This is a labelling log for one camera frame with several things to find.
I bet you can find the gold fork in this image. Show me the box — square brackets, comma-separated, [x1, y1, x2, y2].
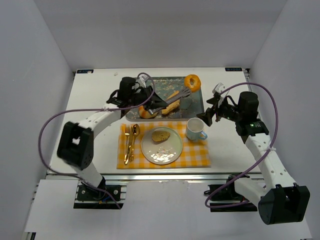
[124, 125, 131, 165]

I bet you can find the aluminium table edge rail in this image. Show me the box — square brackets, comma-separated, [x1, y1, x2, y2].
[99, 173, 266, 182]

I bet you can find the orange glazed bagel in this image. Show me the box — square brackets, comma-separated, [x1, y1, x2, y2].
[184, 74, 202, 93]

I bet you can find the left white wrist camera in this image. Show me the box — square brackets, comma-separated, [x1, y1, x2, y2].
[136, 75, 149, 88]

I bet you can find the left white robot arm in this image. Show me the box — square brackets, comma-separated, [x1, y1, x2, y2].
[57, 72, 192, 193]

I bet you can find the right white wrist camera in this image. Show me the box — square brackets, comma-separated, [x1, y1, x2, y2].
[212, 82, 226, 95]

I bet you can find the white blue mug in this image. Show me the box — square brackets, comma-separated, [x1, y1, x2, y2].
[185, 117, 208, 141]

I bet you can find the black sticker label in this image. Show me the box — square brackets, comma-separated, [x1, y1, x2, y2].
[76, 69, 94, 74]
[224, 67, 243, 72]

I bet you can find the gold spoon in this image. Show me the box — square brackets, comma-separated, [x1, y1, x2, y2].
[128, 124, 140, 162]

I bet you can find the blue floral serving tray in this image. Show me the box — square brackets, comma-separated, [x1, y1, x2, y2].
[124, 76, 204, 123]

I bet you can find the yellow checkered placemat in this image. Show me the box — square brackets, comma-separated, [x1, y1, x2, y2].
[116, 121, 211, 170]

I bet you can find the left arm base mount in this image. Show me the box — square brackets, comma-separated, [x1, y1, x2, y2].
[73, 183, 127, 210]

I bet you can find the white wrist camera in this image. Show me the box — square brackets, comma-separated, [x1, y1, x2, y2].
[212, 82, 226, 95]
[136, 75, 149, 88]

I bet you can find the black sticker label right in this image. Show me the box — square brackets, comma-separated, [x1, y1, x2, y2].
[224, 67, 243, 72]

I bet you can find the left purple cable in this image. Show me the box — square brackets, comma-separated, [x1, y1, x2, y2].
[37, 72, 156, 209]

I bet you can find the pale green round plate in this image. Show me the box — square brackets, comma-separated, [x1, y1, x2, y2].
[140, 126, 183, 166]

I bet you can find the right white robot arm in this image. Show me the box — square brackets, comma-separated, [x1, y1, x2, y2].
[197, 91, 310, 225]

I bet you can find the long pale bread loaf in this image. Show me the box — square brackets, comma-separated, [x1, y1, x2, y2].
[161, 90, 180, 115]

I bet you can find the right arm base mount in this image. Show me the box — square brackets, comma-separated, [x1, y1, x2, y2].
[209, 183, 258, 213]

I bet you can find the black sticker label left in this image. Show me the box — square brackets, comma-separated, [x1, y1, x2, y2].
[76, 69, 94, 74]

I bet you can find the striped twisted bread ring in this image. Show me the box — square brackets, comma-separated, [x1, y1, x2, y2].
[138, 104, 159, 119]

